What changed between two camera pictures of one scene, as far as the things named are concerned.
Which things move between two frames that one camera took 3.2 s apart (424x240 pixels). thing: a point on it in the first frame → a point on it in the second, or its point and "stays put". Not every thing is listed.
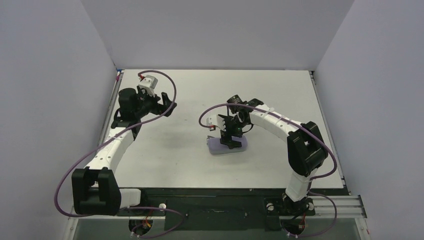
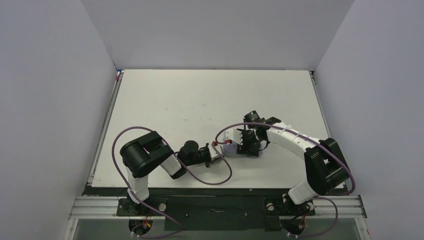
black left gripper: x=162 y=105 → x=207 y=156
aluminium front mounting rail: x=339 y=207 stays put
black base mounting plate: x=224 y=209 stays put
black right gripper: x=230 y=136 → x=249 y=141
